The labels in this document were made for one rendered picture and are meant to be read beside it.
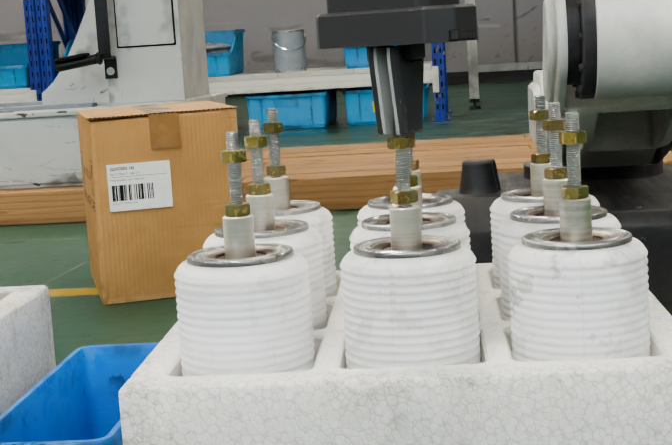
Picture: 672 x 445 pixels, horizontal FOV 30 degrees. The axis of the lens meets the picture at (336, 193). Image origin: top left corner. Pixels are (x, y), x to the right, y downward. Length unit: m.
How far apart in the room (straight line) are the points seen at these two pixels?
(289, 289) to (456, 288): 0.11
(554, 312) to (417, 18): 0.22
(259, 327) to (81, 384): 0.40
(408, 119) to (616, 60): 0.48
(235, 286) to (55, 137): 2.30
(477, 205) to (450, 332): 0.58
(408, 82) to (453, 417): 0.23
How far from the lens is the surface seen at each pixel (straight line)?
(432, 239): 0.90
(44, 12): 5.89
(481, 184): 1.46
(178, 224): 2.04
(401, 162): 0.87
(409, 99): 0.86
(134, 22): 3.12
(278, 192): 1.11
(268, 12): 9.42
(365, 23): 0.85
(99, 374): 1.25
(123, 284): 2.04
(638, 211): 1.43
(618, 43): 1.30
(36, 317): 1.22
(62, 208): 3.06
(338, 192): 2.92
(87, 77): 3.27
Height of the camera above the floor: 0.40
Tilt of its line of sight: 7 degrees down
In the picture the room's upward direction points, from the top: 4 degrees counter-clockwise
